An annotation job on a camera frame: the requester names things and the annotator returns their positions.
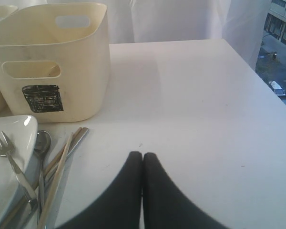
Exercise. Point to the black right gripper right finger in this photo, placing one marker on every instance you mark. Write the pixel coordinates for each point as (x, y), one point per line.
(165, 206)

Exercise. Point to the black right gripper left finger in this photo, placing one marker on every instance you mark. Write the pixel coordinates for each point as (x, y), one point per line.
(119, 206)

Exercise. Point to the wooden chopstick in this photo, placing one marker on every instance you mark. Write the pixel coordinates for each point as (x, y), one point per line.
(22, 202)
(44, 207)

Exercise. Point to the steel knife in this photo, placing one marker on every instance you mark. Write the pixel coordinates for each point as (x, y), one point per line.
(28, 213)

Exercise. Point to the steel spoon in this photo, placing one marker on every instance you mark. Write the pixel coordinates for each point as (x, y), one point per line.
(42, 146)

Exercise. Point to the white square plate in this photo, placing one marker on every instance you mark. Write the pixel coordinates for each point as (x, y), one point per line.
(22, 131)

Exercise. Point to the small steel fork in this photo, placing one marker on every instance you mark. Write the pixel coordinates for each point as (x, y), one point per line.
(6, 149)

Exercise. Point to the cream bin with square mark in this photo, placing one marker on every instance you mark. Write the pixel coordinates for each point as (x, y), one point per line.
(55, 61)

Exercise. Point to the white curtain backdrop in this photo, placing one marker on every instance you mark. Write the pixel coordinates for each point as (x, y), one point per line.
(239, 22)

